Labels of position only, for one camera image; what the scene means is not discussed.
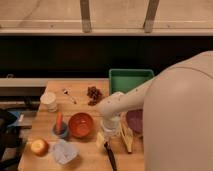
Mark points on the green plastic bin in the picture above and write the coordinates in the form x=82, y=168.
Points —
x=124, y=80

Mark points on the purple bowl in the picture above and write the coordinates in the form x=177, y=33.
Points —
x=134, y=120

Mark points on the red yellow apple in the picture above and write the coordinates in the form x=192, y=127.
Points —
x=39, y=147

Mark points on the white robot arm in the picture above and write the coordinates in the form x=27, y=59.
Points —
x=177, y=122

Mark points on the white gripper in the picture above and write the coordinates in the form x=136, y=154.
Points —
x=110, y=127

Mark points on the yellow banana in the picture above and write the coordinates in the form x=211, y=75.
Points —
x=127, y=136

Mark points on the clear plastic cup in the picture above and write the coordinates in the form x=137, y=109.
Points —
x=63, y=152

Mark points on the black chair at left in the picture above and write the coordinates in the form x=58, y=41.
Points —
x=9, y=138

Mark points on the white paper cup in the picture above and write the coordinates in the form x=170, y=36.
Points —
x=49, y=100

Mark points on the orange bowl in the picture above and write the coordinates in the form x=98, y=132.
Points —
x=80, y=125

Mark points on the bunch of dark grapes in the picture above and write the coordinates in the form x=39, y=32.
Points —
x=95, y=95

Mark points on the orange carrot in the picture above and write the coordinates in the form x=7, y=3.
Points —
x=59, y=121

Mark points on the metal spoon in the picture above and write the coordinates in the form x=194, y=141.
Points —
x=66, y=92

